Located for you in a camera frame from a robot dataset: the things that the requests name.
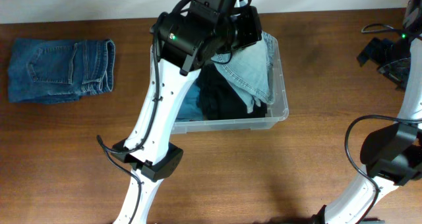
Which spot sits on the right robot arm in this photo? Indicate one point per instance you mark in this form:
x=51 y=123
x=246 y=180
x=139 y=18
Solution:
x=390 y=156

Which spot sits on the black garment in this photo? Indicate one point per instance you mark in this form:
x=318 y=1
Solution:
x=218 y=100

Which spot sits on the teal blue shirt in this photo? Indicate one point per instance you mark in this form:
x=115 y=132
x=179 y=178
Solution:
x=190 y=109

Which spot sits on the dark blue jeans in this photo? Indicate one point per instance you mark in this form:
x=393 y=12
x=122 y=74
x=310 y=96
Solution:
x=59 y=71

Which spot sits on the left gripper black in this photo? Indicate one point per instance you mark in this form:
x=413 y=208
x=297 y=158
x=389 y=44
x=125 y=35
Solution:
x=250 y=28

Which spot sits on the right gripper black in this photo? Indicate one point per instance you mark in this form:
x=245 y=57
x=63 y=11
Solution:
x=370 y=51

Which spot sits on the light blue jeans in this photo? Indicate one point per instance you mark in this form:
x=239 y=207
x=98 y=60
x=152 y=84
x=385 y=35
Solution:
x=249 y=72

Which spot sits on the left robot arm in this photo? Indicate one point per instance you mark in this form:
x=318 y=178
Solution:
x=184 y=40

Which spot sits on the clear plastic storage container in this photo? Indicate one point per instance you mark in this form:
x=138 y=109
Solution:
x=278 y=111

